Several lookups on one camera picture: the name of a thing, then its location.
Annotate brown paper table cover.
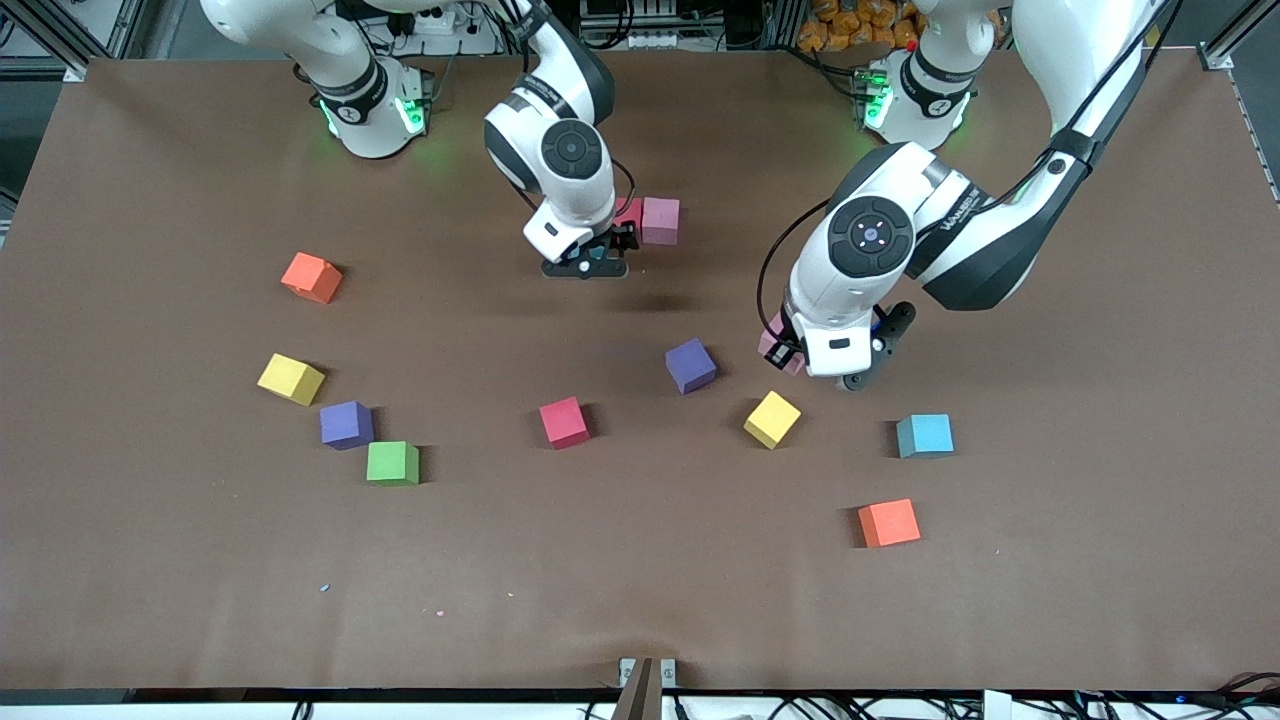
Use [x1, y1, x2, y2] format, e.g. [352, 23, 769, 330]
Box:
[0, 48, 1280, 693]

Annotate white power strip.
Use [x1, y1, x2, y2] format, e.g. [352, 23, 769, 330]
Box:
[390, 0, 476, 41]

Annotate green foam block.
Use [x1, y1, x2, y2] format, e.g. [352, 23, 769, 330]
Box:
[366, 441, 421, 487]

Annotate pink foam block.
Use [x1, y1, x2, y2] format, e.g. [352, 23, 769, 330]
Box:
[640, 196, 682, 247]
[757, 312, 807, 377]

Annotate yellow foam block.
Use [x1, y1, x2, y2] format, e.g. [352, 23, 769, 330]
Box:
[743, 390, 802, 450]
[257, 353, 327, 407]

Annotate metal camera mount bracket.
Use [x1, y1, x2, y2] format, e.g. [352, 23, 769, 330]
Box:
[618, 657, 678, 720]

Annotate purple foam block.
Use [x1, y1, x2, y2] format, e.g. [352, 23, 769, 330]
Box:
[320, 400, 375, 451]
[665, 338, 718, 395]

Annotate orange lumpy bag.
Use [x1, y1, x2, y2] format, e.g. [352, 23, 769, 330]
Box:
[798, 0, 926, 53]

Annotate grey electronics box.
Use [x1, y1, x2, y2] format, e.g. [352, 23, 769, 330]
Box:
[575, 0, 691, 51]

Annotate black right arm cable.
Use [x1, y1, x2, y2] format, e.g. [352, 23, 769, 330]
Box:
[600, 155, 637, 206]

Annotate orange foam block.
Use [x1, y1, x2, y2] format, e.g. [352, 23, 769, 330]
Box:
[281, 251, 344, 305]
[858, 498, 922, 549]

